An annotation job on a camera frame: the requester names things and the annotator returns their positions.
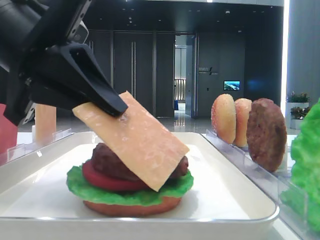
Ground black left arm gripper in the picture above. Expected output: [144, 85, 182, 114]
[18, 0, 128, 124]

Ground orange cheese slice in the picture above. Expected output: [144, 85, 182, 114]
[72, 91, 189, 192]
[35, 104, 57, 145]

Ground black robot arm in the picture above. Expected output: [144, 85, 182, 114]
[0, 0, 127, 125]

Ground upright red tomato slice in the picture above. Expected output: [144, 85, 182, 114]
[0, 103, 18, 154]

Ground brown meat patty in burger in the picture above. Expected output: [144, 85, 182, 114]
[91, 143, 189, 181]

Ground red tomato slice in burger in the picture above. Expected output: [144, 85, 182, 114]
[82, 160, 150, 192]

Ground green lettuce leaf in burger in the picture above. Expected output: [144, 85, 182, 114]
[66, 166, 194, 205]

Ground upright brown meat patty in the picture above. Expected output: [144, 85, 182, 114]
[246, 98, 287, 172]

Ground upright green lettuce leaf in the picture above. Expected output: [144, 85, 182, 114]
[280, 103, 320, 232]

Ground white metal tray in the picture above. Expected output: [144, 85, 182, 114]
[0, 132, 280, 240]

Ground sesame bun half outer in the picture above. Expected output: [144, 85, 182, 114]
[211, 93, 236, 144]

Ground bottom bun of burger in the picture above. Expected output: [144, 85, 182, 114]
[83, 196, 182, 218]

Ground bun half inner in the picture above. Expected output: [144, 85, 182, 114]
[234, 98, 252, 147]

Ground potted plants in planter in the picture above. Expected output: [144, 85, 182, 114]
[285, 91, 311, 130]

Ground clear left rail strip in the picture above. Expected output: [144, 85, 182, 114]
[0, 128, 73, 166]

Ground clear rail strip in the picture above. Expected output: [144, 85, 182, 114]
[0, 128, 73, 166]
[204, 129, 320, 240]

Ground wall display screen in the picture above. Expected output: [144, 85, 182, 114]
[223, 80, 240, 91]

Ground clear right rail strip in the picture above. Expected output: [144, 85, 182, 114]
[204, 129, 320, 240]

